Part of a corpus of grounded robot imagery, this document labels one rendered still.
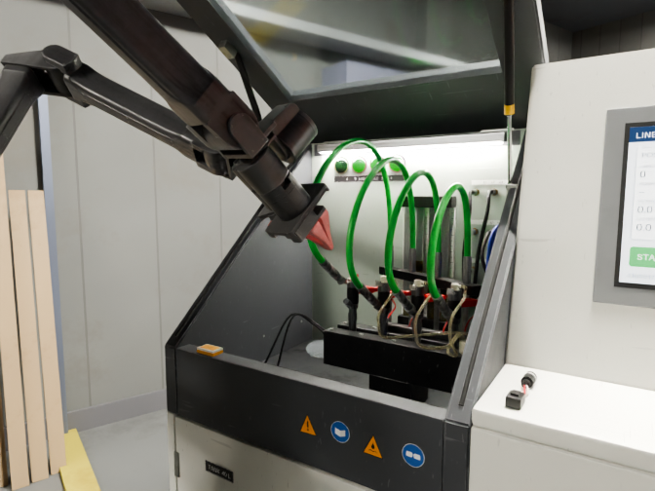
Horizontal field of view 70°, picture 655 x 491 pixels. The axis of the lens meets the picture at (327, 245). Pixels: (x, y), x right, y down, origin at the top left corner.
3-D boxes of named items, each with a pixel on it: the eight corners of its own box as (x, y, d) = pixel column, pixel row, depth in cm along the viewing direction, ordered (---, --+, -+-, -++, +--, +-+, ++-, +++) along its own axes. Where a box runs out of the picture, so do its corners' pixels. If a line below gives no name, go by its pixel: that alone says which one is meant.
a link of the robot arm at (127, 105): (57, 98, 99) (32, 55, 89) (78, 82, 101) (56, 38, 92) (225, 187, 90) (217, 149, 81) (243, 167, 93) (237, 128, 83)
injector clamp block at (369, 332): (323, 392, 110) (323, 329, 108) (344, 378, 118) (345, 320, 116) (468, 432, 91) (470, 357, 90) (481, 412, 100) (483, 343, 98)
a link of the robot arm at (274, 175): (224, 165, 66) (244, 166, 61) (254, 132, 68) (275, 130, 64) (255, 199, 70) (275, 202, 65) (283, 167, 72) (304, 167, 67)
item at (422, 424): (177, 415, 107) (174, 348, 105) (192, 408, 110) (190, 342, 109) (441, 516, 73) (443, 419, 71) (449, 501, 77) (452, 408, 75)
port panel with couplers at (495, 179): (459, 289, 120) (463, 168, 116) (463, 287, 123) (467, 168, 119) (513, 295, 113) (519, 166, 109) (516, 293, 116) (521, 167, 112)
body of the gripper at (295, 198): (332, 191, 71) (305, 155, 67) (297, 242, 67) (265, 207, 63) (305, 192, 76) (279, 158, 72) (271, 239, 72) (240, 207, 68)
